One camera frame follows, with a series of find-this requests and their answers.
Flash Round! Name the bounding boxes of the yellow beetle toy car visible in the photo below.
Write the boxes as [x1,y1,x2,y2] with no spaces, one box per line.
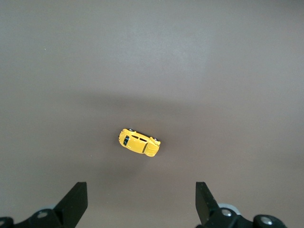
[117,128,162,158]

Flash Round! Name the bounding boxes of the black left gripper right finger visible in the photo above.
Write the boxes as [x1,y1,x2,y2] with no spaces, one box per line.
[194,181,289,228]

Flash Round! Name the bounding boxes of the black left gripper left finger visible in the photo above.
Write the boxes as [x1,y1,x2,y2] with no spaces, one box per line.
[0,181,88,228]

